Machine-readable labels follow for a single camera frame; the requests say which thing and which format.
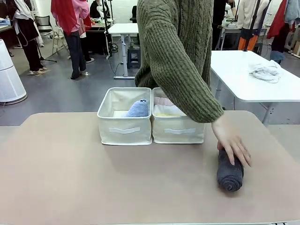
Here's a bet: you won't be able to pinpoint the person's left hand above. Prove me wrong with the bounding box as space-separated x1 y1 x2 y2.
212 117 253 167

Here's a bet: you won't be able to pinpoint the dark grey towel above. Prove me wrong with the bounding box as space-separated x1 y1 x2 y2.
216 150 244 192

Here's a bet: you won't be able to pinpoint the yellow towel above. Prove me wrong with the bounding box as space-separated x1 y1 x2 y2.
155 112 186 118

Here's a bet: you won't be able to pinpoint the pink towel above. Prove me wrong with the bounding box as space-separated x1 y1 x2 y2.
154 97 174 106

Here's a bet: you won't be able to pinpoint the lavender blue cone-folded towel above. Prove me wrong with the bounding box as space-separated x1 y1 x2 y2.
123 98 150 118

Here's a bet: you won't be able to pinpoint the person's left forearm green sleeve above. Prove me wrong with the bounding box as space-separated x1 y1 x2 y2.
152 58 225 124

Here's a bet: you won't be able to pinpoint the white folding step stool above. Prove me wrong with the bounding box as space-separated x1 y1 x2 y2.
52 30 70 55

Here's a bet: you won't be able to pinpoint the cream fabric storage bin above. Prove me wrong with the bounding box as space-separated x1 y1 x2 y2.
151 87 208 144
97 87 153 145

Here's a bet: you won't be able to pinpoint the white side table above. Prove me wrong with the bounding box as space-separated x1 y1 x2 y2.
210 50 300 125

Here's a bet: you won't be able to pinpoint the crumpled white cloth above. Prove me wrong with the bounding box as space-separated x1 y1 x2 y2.
247 60 282 83

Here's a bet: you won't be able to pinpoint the person torso green knit sweater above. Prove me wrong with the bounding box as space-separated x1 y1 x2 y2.
135 0 213 92

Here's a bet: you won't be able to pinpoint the black tripod pole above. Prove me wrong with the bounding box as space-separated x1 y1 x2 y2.
242 0 262 53

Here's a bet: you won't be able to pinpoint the person in black clothes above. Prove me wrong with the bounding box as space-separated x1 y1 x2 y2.
211 0 235 51

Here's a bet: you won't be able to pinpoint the black plastic stool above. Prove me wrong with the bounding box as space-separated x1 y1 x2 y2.
127 45 141 69

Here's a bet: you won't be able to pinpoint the person in orange trousers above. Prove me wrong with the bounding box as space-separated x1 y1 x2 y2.
236 0 270 51

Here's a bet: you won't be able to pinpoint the hanging red garment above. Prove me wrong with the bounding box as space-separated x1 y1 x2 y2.
266 0 288 39

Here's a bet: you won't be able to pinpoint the hanging light blue garment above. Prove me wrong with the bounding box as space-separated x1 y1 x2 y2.
285 0 300 24

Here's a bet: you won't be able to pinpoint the white height-adjustable desk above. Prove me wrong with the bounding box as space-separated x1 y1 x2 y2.
107 22 139 79

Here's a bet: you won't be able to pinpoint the person in red and pink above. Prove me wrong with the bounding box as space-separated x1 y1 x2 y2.
50 0 92 80

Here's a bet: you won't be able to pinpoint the black mesh office chair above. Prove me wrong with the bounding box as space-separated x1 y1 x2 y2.
34 15 52 37

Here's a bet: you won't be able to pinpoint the white cylindrical air purifier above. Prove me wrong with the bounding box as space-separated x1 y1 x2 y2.
0 38 27 104

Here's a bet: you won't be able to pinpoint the person in dark clothes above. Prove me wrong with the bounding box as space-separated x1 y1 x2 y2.
7 0 49 75

